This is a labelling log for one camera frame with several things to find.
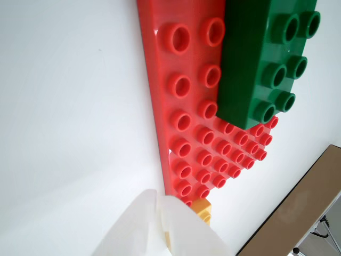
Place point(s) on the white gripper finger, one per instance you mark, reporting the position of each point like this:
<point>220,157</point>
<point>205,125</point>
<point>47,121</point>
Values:
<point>128,229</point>
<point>191,234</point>

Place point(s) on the yellow lego brick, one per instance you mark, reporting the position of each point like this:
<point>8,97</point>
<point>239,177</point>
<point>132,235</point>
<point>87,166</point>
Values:
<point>204,210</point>

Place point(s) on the red lego baseplate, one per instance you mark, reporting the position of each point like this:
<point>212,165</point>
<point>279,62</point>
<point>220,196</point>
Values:
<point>183,112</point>

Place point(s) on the green lego brick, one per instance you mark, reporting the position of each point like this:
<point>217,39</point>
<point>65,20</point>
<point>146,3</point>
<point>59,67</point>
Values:
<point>247,66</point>

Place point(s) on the black metal stand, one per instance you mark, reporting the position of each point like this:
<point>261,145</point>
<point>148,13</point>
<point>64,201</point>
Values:
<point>321,234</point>

